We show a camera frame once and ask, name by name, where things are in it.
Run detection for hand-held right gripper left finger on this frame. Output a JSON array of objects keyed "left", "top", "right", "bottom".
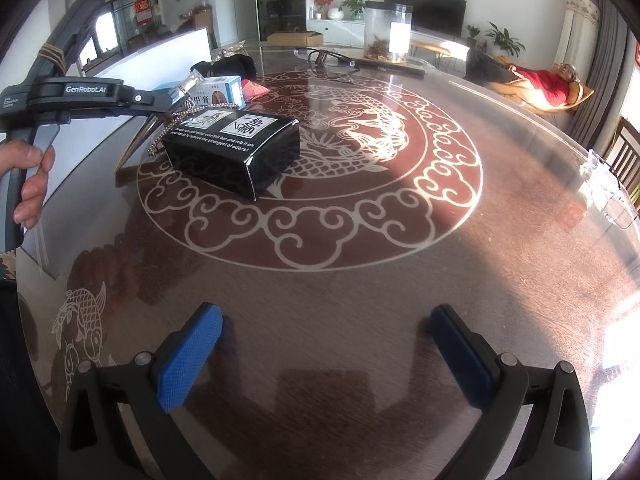
[{"left": 57, "top": 302, "right": 224, "bottom": 480}]

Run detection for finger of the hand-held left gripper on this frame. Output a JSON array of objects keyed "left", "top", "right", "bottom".
[{"left": 117, "top": 87, "right": 197, "bottom": 112}]

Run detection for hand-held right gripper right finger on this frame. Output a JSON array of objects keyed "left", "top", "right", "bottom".
[{"left": 428, "top": 304, "right": 594, "bottom": 480}]

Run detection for metallic eye cream tube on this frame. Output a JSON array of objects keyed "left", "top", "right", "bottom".
[{"left": 172, "top": 71, "right": 206, "bottom": 106}]

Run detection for white storage box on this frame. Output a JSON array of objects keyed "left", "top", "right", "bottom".
[{"left": 17, "top": 26, "right": 213, "bottom": 281}]

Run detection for black box white pictograms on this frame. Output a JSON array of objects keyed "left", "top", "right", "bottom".
[{"left": 162, "top": 106, "right": 302, "bottom": 202}]

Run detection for brown patterned glass desktop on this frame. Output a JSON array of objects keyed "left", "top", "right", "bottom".
[{"left": 15, "top": 42, "right": 640, "bottom": 480}]

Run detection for person's left hand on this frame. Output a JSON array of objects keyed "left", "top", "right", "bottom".
[{"left": 0, "top": 139, "right": 57, "bottom": 231}]

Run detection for tan elastic band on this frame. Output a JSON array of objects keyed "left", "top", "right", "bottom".
[{"left": 40, "top": 44, "right": 68, "bottom": 73}]

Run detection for blue white medicine box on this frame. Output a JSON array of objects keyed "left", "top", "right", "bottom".
[{"left": 152, "top": 75, "right": 247, "bottom": 111}]

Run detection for wooden sideboard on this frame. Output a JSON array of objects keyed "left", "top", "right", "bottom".
[{"left": 192, "top": 5, "right": 216, "bottom": 31}]

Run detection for cardboard box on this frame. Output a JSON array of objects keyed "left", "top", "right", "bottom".
[{"left": 266, "top": 31, "right": 324, "bottom": 46}]

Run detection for glass display cabinet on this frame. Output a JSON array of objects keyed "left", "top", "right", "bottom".
[{"left": 255, "top": 0, "right": 307, "bottom": 43}]

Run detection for person's dark trousers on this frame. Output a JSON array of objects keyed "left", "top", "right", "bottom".
[{"left": 0, "top": 280, "right": 63, "bottom": 480}]

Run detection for white television cabinet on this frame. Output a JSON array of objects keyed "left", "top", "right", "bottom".
[{"left": 306, "top": 17, "right": 481, "bottom": 53}]

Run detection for green plant white pot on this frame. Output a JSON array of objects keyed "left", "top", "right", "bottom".
[{"left": 340, "top": 0, "right": 370, "bottom": 22}]

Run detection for clear jar black lid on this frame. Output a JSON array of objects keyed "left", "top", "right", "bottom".
[{"left": 363, "top": 2, "right": 413, "bottom": 63}]

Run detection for wooden dining chair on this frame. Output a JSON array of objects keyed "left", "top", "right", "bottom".
[{"left": 602, "top": 115, "right": 640, "bottom": 211}]

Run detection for wooden stool hairpin legs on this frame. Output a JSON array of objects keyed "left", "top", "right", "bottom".
[{"left": 407, "top": 39, "right": 451, "bottom": 58}]

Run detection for person in red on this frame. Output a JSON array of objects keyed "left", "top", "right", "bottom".
[{"left": 487, "top": 60, "right": 596, "bottom": 116}]

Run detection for black flat television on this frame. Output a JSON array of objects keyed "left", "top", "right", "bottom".
[{"left": 384, "top": 0, "right": 468, "bottom": 36}]

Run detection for grey curtain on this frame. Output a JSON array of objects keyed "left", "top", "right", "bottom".
[{"left": 567, "top": 0, "right": 636, "bottom": 148}]

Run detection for large leafy potted plant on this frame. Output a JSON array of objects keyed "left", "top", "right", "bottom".
[{"left": 485, "top": 21, "right": 526, "bottom": 58}]

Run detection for white curtain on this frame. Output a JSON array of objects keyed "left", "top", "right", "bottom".
[{"left": 555, "top": 0, "right": 601, "bottom": 91}]

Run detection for black frame glasses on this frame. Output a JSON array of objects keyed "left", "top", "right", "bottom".
[{"left": 294, "top": 46, "right": 361, "bottom": 72}]

